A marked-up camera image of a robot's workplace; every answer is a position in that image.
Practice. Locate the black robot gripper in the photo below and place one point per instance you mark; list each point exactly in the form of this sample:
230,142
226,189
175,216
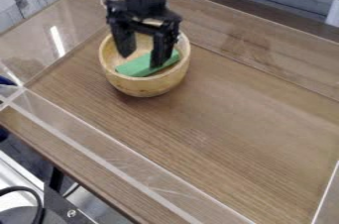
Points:
126,14

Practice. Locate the green rectangular block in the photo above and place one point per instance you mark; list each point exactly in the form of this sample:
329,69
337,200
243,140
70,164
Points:
139,68

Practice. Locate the brown wooden bowl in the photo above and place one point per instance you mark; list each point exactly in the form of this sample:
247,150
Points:
155,84

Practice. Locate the clear acrylic table barrier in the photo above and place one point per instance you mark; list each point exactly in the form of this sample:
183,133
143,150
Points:
236,148

